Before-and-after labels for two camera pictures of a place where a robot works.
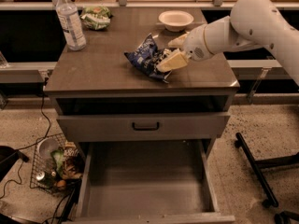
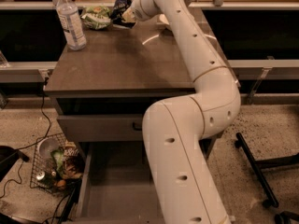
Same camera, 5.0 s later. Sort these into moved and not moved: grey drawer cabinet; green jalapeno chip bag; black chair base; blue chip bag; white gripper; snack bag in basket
Moved: blue chip bag; white gripper
Not moved: black chair base; grey drawer cabinet; green jalapeno chip bag; snack bag in basket
